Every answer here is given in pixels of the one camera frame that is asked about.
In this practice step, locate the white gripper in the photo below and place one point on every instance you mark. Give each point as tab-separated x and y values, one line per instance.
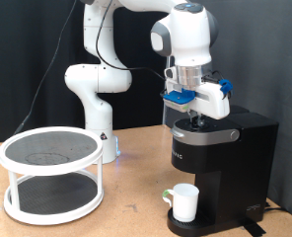
211	102

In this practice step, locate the black Keurig coffee machine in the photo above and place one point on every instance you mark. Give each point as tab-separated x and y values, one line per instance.
234	164

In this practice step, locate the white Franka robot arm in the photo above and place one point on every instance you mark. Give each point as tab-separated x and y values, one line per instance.
100	75

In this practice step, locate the dark grey partition panel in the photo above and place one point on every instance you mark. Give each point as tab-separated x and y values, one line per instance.
267	49

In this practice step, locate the black tape strip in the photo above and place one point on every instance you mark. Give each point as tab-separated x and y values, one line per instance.
254	229

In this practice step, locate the white two-tier turntable shelf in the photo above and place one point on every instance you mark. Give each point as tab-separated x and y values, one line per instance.
50	144

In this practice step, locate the black curtain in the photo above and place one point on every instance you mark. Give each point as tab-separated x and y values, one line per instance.
37	49

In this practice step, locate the white wrist camera blue mount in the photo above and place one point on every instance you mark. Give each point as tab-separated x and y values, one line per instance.
179	100

